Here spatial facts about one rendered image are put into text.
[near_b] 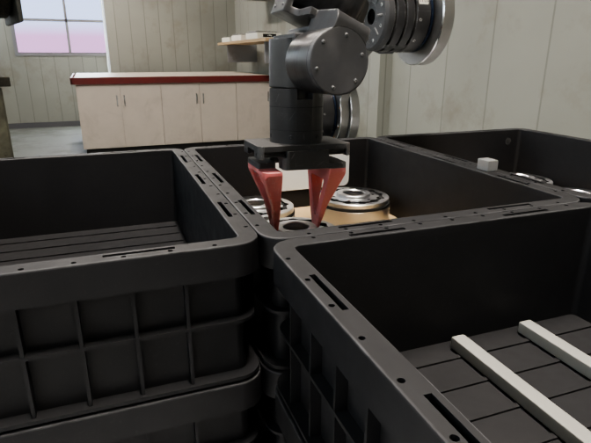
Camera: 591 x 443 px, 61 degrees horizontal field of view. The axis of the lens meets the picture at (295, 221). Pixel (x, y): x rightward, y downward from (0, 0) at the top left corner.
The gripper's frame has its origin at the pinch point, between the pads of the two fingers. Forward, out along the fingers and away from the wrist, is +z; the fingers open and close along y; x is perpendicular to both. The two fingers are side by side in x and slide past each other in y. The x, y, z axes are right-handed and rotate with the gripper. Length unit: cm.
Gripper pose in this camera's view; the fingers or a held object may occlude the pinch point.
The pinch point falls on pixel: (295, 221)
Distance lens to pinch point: 56.8
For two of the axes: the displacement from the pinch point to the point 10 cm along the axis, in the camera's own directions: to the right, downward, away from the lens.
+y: 9.4, -0.9, 3.3
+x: -3.4, -2.7, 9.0
